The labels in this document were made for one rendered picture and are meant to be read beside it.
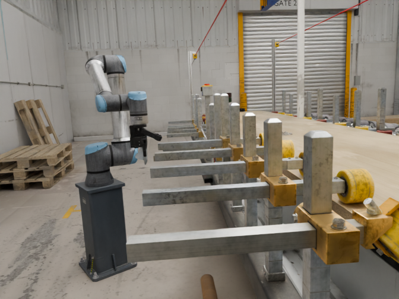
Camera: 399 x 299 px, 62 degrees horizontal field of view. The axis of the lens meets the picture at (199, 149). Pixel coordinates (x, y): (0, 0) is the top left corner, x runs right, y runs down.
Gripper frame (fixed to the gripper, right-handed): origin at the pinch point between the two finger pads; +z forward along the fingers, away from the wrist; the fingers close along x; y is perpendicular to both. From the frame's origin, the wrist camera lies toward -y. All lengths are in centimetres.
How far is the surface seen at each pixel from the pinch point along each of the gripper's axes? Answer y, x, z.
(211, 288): -31, 2, 75
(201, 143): -27.5, 26.4, -12.4
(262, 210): -54, 28, 21
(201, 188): -21, 101, -13
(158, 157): -10, 51, -12
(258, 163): -40, 80, -14
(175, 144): -15.8, 26.4, -12.6
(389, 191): -71, 94, -7
